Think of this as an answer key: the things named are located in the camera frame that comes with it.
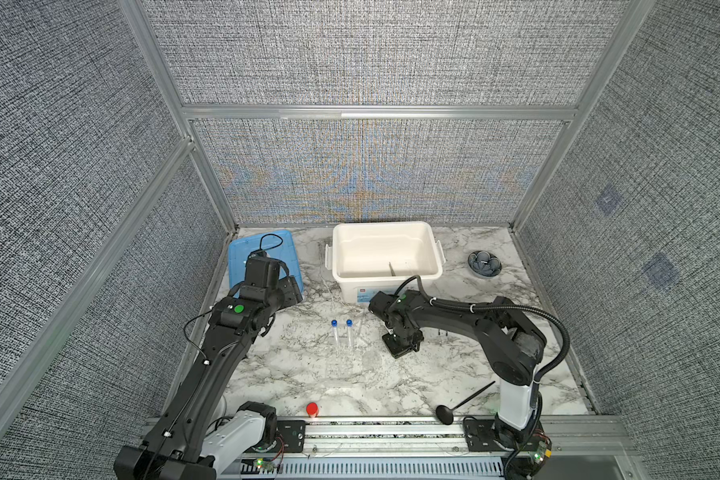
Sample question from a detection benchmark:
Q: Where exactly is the blue capped test tube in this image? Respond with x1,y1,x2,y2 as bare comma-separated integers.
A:
346,319,354,349
331,319,340,348

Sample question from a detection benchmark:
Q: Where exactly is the white plastic storage bin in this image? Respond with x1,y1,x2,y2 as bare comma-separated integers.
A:
325,221,446,303

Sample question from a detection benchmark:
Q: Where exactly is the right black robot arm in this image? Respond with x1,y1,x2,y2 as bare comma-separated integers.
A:
369,290,547,451

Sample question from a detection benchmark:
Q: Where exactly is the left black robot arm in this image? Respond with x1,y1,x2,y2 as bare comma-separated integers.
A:
113,254,303,479

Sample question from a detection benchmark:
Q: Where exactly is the blue plastic bin lid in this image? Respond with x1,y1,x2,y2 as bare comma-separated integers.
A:
227,229,305,298

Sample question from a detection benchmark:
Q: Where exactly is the dark bowl with stones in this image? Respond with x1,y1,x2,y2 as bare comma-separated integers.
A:
467,250,503,278

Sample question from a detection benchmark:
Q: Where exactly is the black long handled ladle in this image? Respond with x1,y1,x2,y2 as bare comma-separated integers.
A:
435,381,495,425

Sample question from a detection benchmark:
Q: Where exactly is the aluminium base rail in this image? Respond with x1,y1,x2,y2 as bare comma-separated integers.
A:
300,415,636,458

